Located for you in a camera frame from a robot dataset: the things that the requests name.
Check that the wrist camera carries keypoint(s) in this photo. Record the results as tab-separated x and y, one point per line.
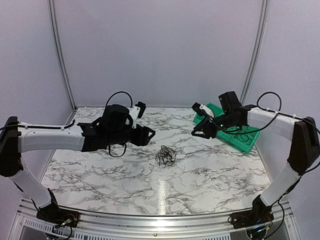
202	110
136	112

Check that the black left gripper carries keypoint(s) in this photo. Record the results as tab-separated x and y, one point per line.
141	139

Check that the green plastic bin middle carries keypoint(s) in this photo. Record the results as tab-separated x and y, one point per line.
222	135

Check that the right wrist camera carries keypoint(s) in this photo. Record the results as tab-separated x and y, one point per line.
202	110

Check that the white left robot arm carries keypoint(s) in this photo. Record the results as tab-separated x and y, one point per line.
21	140

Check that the aluminium right corner post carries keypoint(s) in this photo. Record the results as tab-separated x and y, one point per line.
258	42

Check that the green plastic bin left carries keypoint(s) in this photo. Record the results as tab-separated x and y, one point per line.
215	111

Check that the green plastic bin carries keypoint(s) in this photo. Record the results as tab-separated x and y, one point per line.
245	139
222	135
215	111

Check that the aluminium left corner post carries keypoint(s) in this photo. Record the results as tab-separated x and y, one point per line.
59	54

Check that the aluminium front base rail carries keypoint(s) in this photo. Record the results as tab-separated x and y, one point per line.
108	226

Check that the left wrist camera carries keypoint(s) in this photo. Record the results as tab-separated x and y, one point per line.
136	112

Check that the aluminium corner post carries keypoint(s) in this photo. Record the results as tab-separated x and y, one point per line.
59	54
258	42

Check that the green plastic bin right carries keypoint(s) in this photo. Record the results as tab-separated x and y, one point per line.
245	139

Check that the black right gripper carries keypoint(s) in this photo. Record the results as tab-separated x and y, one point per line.
206	125

